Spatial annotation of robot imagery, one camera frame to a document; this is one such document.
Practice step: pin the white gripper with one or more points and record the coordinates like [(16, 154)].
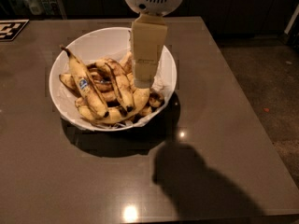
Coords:
[(149, 32)]

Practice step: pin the spotted banana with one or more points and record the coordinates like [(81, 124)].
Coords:
[(119, 80)]

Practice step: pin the white bowl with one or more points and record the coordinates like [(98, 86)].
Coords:
[(112, 42)]

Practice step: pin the long curved bottom banana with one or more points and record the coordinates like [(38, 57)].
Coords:
[(116, 113)]

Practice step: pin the dark banana at right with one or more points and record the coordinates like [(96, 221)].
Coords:
[(156, 99)]

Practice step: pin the banana with blue sticker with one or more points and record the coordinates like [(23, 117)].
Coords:
[(85, 85)]

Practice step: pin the small banana at left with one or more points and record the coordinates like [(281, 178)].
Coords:
[(69, 82)]

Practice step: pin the black white marker tag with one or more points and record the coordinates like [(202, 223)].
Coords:
[(9, 29)]

